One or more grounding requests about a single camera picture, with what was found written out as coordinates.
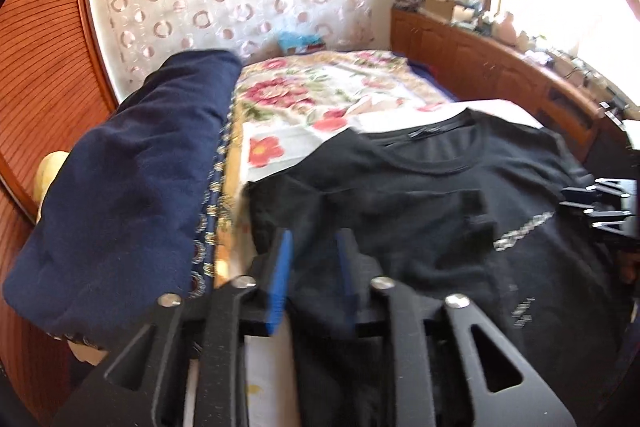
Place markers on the wooden cabinet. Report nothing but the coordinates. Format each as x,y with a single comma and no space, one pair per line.
475,57

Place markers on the navy blue bed sheet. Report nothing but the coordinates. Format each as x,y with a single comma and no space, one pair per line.
425,77

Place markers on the floral bed cover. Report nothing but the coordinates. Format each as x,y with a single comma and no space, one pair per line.
300,82

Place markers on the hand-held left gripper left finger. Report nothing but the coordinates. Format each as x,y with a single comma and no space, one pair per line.
278,277

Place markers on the black t-shirt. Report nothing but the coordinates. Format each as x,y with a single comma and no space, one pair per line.
425,217

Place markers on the white strawberry print sheet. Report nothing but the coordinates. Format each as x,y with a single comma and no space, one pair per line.
380,119

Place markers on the navy folded blanket gold trim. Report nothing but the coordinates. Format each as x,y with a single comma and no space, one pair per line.
125,182

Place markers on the teal packet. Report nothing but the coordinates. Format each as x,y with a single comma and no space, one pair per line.
300,42

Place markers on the wooden louvered wardrobe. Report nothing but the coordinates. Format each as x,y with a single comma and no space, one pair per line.
45,57

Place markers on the cardboard box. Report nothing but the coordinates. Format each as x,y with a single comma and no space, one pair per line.
440,9

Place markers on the pale yellow cushion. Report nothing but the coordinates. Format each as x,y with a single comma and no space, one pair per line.
52,177

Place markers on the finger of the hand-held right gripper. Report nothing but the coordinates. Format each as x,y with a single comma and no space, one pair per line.
582,208
580,194

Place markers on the pale pink bottle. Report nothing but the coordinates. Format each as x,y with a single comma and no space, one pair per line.
507,27

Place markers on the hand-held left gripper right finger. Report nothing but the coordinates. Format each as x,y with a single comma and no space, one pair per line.
346,277

